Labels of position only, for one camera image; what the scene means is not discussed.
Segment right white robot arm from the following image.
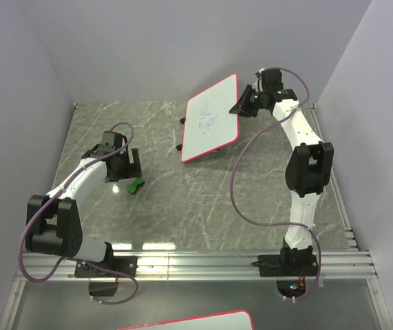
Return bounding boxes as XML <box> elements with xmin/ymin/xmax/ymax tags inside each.
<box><xmin>231</xmin><ymin>85</ymin><xmax>334</xmax><ymax>275</ymax></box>

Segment green whiteboard eraser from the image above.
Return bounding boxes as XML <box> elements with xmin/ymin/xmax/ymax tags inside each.
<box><xmin>127</xmin><ymin>177</ymin><xmax>145</xmax><ymax>195</ymax></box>

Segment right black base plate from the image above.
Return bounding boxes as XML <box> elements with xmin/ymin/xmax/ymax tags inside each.
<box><xmin>251</xmin><ymin>254</ymin><xmax>319</xmax><ymax>277</ymax></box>

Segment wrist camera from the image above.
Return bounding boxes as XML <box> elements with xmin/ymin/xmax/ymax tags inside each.
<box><xmin>257</xmin><ymin>68</ymin><xmax>284</xmax><ymax>92</ymax></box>
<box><xmin>101</xmin><ymin>131</ymin><xmax>127</xmax><ymax>151</ymax></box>

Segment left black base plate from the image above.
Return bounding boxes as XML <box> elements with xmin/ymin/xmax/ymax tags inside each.
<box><xmin>74</xmin><ymin>256</ymin><xmax>138</xmax><ymax>278</ymax></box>

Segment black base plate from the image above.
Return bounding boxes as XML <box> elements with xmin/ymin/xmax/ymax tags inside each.
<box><xmin>74</xmin><ymin>256</ymin><xmax>138</xmax><ymax>278</ymax></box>
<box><xmin>251</xmin><ymin>254</ymin><xmax>319</xmax><ymax>277</ymax></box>

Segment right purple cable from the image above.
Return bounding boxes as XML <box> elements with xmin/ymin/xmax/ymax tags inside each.
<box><xmin>229</xmin><ymin>67</ymin><xmax>323</xmax><ymax>300</ymax></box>

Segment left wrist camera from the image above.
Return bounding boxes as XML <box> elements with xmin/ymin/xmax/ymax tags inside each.
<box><xmin>101</xmin><ymin>131</ymin><xmax>127</xmax><ymax>151</ymax></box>

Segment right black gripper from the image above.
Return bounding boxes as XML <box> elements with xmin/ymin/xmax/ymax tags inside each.
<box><xmin>228</xmin><ymin>86</ymin><xmax>265</xmax><ymax>120</ymax></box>

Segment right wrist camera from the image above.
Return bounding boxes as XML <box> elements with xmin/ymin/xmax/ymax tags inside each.
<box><xmin>257</xmin><ymin>68</ymin><xmax>284</xmax><ymax>92</ymax></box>

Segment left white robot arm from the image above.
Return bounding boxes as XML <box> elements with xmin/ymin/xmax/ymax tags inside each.
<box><xmin>22</xmin><ymin>148</ymin><xmax>142</xmax><ymax>276</ymax></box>

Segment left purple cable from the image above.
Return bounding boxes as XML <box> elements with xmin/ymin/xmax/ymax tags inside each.
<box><xmin>17</xmin><ymin>122</ymin><xmax>139</xmax><ymax>305</ymax></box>

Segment pink framed whiteboard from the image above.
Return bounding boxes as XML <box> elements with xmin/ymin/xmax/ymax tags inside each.
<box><xmin>123</xmin><ymin>310</ymin><xmax>255</xmax><ymax>330</ymax></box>
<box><xmin>181</xmin><ymin>74</ymin><xmax>240</xmax><ymax>163</ymax></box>

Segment aluminium mounting rail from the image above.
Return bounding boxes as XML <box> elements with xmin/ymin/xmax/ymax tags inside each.
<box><xmin>23</xmin><ymin>251</ymin><xmax>377</xmax><ymax>281</ymax></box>

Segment purple cable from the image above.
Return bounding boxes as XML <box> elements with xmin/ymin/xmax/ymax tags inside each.
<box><xmin>229</xmin><ymin>67</ymin><xmax>323</xmax><ymax>300</ymax></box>
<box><xmin>17</xmin><ymin>122</ymin><xmax>139</xmax><ymax>305</ymax></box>

